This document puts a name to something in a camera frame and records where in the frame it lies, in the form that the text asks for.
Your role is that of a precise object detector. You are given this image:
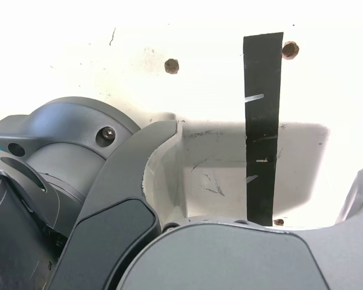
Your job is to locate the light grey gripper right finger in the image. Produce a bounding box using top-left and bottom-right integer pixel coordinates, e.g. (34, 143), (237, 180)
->
(116, 161), (363, 290)

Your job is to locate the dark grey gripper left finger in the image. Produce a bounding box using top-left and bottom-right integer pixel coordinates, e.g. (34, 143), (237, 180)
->
(45, 120), (189, 290)

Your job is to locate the black tape strip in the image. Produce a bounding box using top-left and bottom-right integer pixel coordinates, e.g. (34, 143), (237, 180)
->
(243, 31), (284, 227)

